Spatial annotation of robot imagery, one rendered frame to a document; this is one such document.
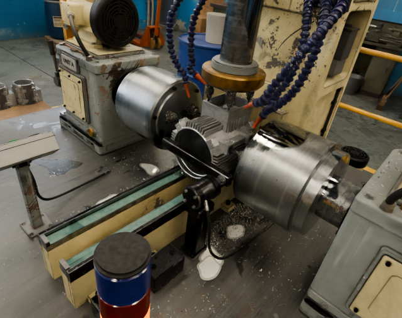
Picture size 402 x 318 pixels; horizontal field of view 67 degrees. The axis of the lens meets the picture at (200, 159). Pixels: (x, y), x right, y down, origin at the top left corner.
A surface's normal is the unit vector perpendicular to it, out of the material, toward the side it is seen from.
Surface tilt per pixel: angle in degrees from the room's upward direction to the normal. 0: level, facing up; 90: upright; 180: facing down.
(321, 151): 17
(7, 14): 90
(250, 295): 0
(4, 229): 0
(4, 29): 90
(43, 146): 52
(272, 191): 81
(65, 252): 90
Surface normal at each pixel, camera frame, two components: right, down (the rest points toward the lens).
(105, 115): 0.73, 0.44
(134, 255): 0.11, -0.83
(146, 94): -0.45, -0.26
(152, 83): -0.26, -0.53
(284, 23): -0.68, 0.34
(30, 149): 0.65, -0.16
